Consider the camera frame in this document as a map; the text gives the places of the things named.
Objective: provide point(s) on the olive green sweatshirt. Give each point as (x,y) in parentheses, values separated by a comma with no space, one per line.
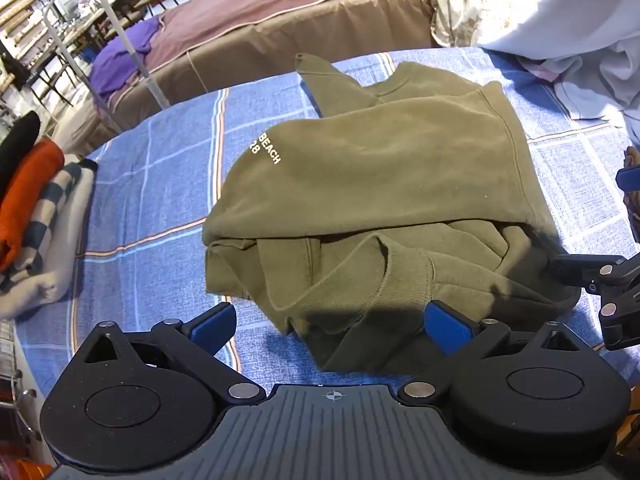
(390,185)

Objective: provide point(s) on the cluttered table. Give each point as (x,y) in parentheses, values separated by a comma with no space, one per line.
(82,27)

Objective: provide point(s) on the brown covered bed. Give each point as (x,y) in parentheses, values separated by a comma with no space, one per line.
(280,45)

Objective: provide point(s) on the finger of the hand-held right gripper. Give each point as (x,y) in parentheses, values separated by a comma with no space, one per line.
(631,179)
(617,280)

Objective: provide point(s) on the purple cloth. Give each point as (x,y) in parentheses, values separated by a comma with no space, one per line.
(117,60)

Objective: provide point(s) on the stack of folded clothes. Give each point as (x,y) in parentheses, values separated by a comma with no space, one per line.
(45,255)

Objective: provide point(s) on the folded black garment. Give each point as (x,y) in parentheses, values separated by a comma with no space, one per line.
(17,145)

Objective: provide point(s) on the folded orange garment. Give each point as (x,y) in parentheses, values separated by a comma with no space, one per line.
(30,190)

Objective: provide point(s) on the white metal tube frame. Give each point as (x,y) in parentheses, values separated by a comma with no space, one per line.
(135,67)

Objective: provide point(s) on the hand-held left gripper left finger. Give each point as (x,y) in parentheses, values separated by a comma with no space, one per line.
(215,326)

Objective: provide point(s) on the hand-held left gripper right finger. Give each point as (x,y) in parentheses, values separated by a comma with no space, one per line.
(447,332)

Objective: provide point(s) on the wall shelf rack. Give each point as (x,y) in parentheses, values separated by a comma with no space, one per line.
(20,15)

